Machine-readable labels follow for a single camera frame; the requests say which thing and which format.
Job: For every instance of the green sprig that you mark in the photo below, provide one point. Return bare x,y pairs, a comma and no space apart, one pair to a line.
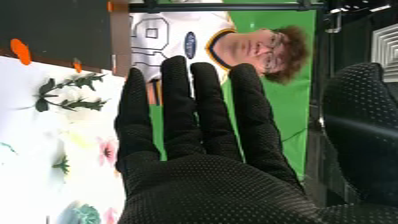
81,81

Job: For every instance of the dark mat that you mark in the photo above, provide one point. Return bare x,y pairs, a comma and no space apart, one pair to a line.
58,26

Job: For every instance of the white sheet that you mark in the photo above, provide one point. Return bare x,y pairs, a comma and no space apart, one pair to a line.
28,126

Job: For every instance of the person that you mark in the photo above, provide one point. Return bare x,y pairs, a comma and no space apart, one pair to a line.
170,40

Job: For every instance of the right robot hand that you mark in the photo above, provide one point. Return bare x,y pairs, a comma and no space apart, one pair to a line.
236,186

